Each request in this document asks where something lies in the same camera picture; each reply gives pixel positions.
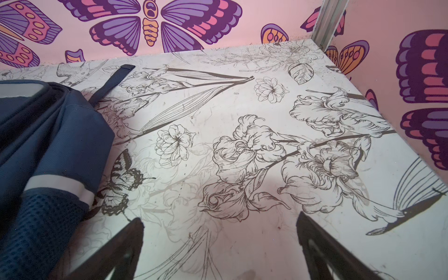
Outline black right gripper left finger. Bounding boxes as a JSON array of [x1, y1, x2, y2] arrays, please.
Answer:
[[65, 218, 144, 280]]

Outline aluminium frame post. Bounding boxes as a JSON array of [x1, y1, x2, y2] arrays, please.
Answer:
[[311, 0, 349, 51]]

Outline navy blue backpack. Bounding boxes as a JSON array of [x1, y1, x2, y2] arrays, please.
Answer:
[[1, 64, 134, 280]]

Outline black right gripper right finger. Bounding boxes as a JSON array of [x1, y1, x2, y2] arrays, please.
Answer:
[[296, 212, 381, 280]]

